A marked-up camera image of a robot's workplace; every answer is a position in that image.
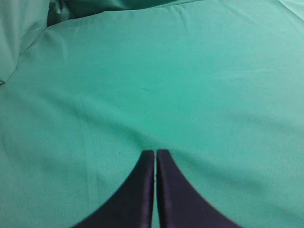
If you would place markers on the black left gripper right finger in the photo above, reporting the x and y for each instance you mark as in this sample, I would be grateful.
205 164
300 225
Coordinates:
179 204

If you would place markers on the green cloth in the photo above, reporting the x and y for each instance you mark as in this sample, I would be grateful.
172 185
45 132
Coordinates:
219 83

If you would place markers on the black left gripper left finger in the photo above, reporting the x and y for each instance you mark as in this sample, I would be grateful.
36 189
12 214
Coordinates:
131 206

